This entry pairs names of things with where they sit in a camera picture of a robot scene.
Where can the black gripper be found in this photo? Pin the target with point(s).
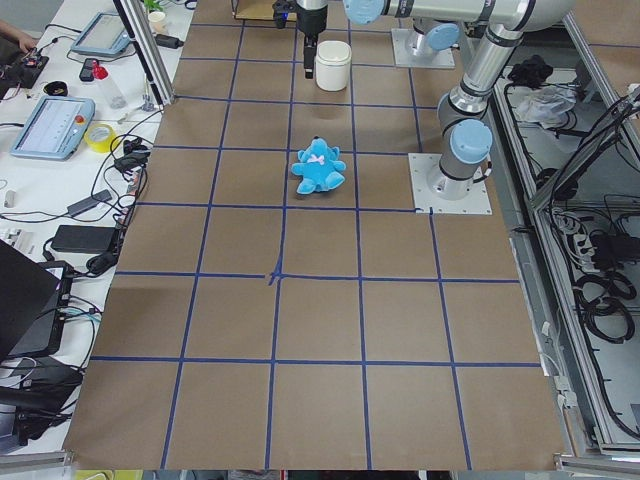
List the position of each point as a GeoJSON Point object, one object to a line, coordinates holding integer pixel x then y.
{"type": "Point", "coordinates": [310, 21]}

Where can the white trash can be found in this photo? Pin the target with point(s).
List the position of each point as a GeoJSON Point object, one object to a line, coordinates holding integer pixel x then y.
{"type": "Point", "coordinates": [332, 65]}

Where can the person hand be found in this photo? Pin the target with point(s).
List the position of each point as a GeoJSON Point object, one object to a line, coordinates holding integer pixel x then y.
{"type": "Point", "coordinates": [16, 36]}

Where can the blue plush toy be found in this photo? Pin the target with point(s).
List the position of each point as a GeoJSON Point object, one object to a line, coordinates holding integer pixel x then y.
{"type": "Point", "coordinates": [320, 168]}

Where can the black charger on table top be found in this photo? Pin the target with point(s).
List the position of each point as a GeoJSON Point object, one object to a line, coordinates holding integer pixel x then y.
{"type": "Point", "coordinates": [167, 41]}

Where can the white paper cup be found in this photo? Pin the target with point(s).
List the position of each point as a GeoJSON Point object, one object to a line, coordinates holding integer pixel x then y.
{"type": "Point", "coordinates": [158, 22]}

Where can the far teach pendant tablet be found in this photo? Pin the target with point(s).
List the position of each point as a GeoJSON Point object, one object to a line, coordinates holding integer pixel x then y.
{"type": "Point", "coordinates": [104, 36]}

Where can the teach pendant tablet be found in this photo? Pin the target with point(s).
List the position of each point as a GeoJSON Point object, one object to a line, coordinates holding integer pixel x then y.
{"type": "Point", "coordinates": [54, 129]}
{"type": "Point", "coordinates": [104, 36]}

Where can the clear plastic bottle red cap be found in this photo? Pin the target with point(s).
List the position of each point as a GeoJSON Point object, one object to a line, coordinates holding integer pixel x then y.
{"type": "Point", "coordinates": [108, 86]}

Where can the black cloth bundle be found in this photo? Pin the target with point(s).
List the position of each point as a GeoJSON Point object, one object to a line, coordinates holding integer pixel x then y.
{"type": "Point", "coordinates": [532, 72]}

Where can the yellow tape roll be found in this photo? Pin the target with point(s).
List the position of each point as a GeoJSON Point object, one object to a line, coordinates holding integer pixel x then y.
{"type": "Point", "coordinates": [99, 137]}

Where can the white crumpled cloth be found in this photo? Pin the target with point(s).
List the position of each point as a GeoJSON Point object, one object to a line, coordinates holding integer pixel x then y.
{"type": "Point", "coordinates": [548, 106]}

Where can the grey small adapter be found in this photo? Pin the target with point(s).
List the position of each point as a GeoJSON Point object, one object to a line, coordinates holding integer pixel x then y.
{"type": "Point", "coordinates": [89, 203]}

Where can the black round small dish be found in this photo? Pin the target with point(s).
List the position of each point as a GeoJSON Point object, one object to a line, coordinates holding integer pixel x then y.
{"type": "Point", "coordinates": [56, 88]}

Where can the near teach pendant tablet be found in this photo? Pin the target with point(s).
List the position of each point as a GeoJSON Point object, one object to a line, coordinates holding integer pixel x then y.
{"type": "Point", "coordinates": [54, 129]}

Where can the black power adapter brick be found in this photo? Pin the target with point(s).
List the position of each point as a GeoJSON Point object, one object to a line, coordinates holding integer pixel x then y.
{"type": "Point", "coordinates": [83, 239]}

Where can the black laptop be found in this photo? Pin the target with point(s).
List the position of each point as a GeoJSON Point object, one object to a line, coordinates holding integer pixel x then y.
{"type": "Point", "coordinates": [33, 296]}

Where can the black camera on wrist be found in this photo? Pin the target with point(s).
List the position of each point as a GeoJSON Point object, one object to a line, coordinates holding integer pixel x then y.
{"type": "Point", "coordinates": [281, 11]}

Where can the aluminium frame post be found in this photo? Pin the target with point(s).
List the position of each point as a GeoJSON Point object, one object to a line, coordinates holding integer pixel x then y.
{"type": "Point", "coordinates": [135, 21]}

